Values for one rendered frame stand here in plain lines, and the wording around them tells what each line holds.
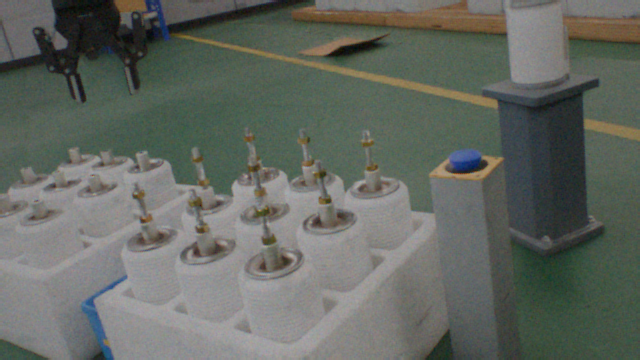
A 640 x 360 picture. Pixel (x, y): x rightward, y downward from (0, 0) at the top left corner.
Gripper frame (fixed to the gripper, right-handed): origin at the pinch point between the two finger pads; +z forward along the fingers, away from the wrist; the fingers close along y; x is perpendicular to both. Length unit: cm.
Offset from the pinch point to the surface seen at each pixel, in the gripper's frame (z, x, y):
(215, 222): 23.2, -4.4, -9.8
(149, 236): 21.5, 0.8, -0.9
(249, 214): 21.8, -1.5, -15.3
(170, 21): 29, -637, 73
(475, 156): 13.2, 14.6, -44.5
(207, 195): 19.9, -7.9, -9.0
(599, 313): 45, 5, -65
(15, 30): 11, -588, 219
